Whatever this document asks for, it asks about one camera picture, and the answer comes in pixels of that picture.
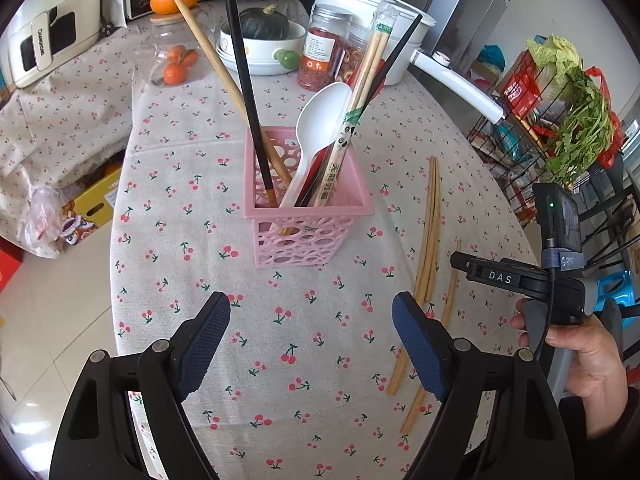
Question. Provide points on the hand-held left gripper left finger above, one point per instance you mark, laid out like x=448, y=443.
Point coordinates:
x=200, y=355

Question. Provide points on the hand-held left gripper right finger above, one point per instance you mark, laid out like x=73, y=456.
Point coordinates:
x=420, y=352

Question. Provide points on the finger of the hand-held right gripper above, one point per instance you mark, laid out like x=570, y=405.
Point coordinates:
x=462, y=262

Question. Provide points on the pink perforated utensil basket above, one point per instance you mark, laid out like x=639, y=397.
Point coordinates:
x=295, y=252

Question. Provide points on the wooden chopsticks pair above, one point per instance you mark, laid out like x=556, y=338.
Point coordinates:
x=352, y=120

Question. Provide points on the white plastic spoon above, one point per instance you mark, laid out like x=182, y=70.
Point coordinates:
x=320, y=115

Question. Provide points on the person's right forearm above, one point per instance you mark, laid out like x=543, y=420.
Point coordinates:
x=615, y=452

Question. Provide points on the person's right hand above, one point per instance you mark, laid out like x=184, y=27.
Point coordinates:
x=595, y=360

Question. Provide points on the blue plastic stool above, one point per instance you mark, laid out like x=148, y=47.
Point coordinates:
x=617, y=290

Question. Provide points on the cherry print tablecloth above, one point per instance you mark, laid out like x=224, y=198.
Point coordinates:
x=310, y=320

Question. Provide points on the leafy green herbs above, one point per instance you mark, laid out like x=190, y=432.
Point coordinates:
x=580, y=135

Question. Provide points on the red plastic bag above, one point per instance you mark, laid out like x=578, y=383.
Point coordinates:
x=617, y=125

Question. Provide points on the colourful snack pack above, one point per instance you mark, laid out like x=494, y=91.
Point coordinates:
x=75, y=227

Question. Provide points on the red snack packet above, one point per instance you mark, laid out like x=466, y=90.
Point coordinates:
x=522, y=90

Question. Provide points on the yellow cardboard box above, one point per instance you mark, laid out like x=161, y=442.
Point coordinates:
x=97, y=195

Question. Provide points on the white electric pot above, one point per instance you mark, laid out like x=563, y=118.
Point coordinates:
x=440, y=60

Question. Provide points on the clear plastic bag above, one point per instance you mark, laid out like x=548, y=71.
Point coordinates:
x=45, y=215

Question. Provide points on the red box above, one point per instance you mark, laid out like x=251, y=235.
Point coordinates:
x=9, y=267

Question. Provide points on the napa cabbage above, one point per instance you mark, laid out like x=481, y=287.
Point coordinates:
x=552, y=52

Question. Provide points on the red spice jar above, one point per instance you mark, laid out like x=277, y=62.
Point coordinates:
x=320, y=55

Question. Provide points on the grey refrigerator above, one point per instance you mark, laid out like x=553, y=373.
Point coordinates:
x=450, y=5

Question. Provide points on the small flower print cloth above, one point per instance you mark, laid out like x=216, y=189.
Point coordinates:
x=65, y=130

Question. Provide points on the small orange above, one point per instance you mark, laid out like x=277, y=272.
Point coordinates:
x=186, y=55
x=176, y=74

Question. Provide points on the glass jar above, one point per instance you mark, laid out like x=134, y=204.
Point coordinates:
x=150, y=60

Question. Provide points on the dark green squash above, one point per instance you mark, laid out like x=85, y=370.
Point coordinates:
x=267, y=25

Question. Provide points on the wooden jar lid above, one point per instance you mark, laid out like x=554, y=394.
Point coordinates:
x=165, y=19

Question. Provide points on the black power plug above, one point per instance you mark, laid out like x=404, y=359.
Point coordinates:
x=106, y=27

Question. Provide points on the cream air fryer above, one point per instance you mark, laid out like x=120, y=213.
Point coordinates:
x=45, y=25

